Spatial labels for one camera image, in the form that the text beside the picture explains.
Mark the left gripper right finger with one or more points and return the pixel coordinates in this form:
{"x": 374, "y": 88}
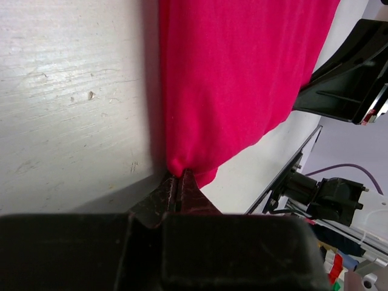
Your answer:
{"x": 203, "y": 249}

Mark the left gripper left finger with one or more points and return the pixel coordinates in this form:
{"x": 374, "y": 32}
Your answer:
{"x": 79, "y": 251}

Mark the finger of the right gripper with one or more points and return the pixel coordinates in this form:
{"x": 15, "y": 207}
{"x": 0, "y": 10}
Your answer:
{"x": 352, "y": 85}

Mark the red t shirt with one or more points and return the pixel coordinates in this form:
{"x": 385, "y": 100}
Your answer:
{"x": 231, "y": 71}

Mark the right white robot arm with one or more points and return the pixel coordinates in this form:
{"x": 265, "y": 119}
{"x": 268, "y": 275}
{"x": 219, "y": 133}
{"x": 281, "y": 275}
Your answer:
{"x": 346, "y": 207}

